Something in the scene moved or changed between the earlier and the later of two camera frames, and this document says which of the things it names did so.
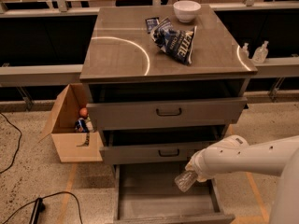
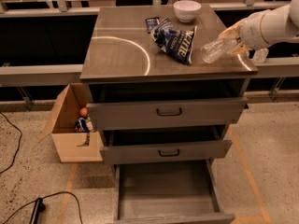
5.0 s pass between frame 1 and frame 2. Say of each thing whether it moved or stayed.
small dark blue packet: stayed
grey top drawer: stayed
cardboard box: stayed
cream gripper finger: moved
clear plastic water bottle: moved
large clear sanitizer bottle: stayed
